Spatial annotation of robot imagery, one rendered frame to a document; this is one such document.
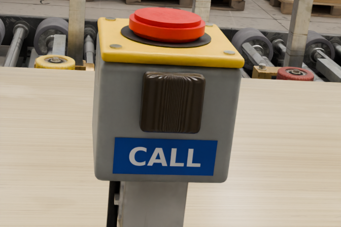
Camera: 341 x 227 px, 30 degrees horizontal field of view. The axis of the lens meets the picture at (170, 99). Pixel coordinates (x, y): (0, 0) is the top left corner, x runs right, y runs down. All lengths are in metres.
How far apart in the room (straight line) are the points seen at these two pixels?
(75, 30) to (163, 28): 1.13
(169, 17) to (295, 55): 1.22
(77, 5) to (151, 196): 1.10
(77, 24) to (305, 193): 0.73
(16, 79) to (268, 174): 0.54
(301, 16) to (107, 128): 1.23
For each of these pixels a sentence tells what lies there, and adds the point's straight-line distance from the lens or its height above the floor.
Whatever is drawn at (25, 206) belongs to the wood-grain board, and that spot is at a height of 0.90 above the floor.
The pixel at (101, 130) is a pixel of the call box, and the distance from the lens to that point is 0.32.
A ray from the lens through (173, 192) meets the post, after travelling 0.35.
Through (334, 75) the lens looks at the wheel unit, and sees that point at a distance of 1.77.
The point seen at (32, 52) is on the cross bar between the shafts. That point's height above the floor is 0.74.
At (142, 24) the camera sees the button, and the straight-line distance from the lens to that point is 0.32.
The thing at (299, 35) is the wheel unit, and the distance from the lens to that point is 1.53.
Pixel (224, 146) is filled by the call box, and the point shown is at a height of 1.17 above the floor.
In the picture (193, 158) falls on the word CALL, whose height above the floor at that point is 1.17.
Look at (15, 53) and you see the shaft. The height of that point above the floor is 0.81.
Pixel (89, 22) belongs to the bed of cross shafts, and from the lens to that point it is 1.98.
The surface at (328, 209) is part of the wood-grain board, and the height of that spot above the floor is 0.90.
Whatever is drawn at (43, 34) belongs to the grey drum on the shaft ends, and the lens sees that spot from 1.84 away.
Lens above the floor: 1.30
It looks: 20 degrees down
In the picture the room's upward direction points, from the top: 6 degrees clockwise
